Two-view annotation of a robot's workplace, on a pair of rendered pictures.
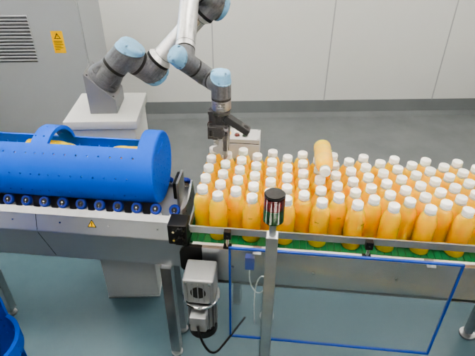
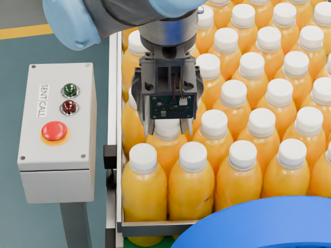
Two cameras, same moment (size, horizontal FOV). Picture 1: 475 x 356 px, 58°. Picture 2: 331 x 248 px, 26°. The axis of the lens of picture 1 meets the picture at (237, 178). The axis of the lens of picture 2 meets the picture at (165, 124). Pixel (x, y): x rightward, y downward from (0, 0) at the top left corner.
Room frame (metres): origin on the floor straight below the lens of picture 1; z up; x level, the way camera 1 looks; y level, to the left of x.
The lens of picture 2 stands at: (1.62, 0.74, 1.88)
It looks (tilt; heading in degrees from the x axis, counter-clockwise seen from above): 48 degrees down; 262
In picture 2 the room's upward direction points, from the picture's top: straight up
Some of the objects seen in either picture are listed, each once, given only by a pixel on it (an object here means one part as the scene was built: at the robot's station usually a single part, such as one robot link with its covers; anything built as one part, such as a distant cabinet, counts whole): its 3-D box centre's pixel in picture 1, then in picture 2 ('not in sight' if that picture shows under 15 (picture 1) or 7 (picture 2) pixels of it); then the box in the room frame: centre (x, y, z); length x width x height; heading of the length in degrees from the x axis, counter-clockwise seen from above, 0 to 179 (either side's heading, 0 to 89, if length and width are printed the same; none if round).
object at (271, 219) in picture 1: (273, 213); not in sight; (1.02, -0.11, 1.18); 0.06 x 0.06 x 0.05
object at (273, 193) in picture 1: (273, 215); not in sight; (1.02, -0.11, 1.18); 0.06 x 0.06 x 0.16
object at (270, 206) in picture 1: (274, 201); not in sight; (1.02, -0.11, 1.23); 0.06 x 0.06 x 0.04
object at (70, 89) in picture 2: not in sight; (70, 89); (1.66, -0.03, 1.11); 0.02 x 0.02 x 0.01
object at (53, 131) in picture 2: not in sight; (54, 131); (1.69, 0.05, 1.11); 0.04 x 0.04 x 0.01
